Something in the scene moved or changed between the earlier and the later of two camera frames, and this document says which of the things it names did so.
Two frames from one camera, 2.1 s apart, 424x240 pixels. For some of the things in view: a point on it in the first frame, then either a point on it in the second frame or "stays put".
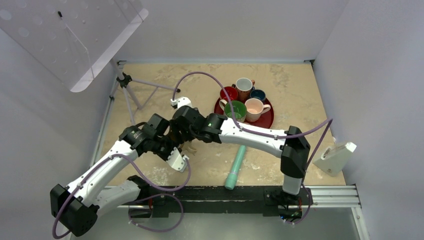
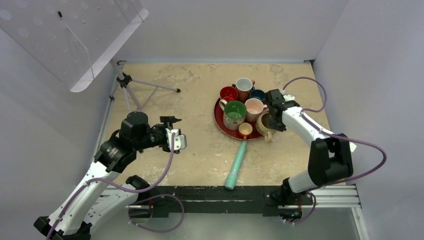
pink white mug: x=255 y=107 stays put
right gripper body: x=187 y=135 to x=275 y=124
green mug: x=239 y=110 stays put
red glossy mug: x=231 y=92 stays put
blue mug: x=258 y=94 stays put
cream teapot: x=188 y=148 to x=263 y=126
